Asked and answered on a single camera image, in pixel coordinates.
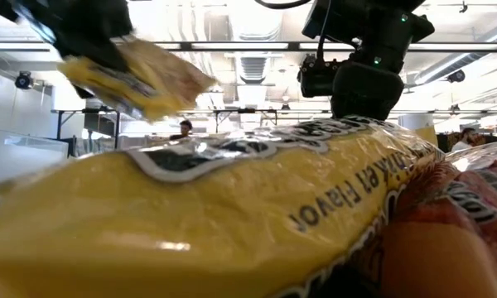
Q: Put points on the black vertical post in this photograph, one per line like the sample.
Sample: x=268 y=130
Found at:
x=117 y=128

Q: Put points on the person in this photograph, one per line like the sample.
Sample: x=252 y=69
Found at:
x=466 y=138
x=185 y=129

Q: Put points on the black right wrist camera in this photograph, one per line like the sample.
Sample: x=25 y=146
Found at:
x=319 y=76

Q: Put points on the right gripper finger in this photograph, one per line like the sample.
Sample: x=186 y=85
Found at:
x=366 y=95

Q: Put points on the silver ventilation duct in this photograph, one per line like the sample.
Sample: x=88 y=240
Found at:
x=252 y=25

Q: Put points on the clear plastic bin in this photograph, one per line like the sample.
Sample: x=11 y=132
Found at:
x=20 y=157

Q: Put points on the distant black metal frame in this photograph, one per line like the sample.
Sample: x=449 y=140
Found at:
x=246 y=110

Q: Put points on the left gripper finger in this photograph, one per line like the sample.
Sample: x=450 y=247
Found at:
x=103 y=54
x=83 y=92

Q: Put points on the black ceiling spot lamp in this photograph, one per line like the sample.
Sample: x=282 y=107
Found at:
x=455 y=76
x=23 y=80

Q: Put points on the yellow Maruchan noodle pack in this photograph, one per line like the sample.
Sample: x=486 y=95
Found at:
x=190 y=227
x=161 y=87

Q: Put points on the black overhead light bar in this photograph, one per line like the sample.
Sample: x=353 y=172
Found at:
x=293 y=46

